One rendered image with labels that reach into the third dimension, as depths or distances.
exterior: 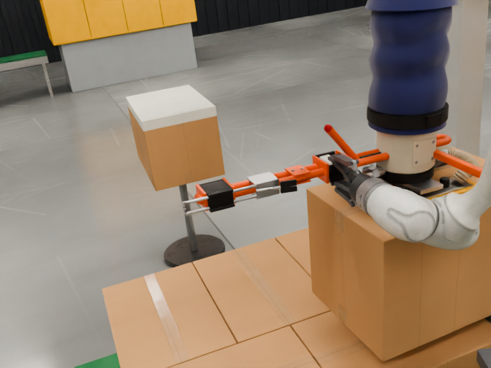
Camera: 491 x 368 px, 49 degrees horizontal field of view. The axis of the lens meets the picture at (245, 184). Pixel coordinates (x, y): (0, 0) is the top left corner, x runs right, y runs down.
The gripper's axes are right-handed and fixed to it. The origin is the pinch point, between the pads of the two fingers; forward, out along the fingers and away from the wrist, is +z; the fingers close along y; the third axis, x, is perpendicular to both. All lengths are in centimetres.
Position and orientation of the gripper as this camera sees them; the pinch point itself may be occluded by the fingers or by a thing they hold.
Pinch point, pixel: (329, 167)
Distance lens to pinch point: 155.7
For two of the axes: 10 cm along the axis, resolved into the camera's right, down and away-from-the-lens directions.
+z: -3.5, -3.5, 8.7
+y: 1.2, 9.1, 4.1
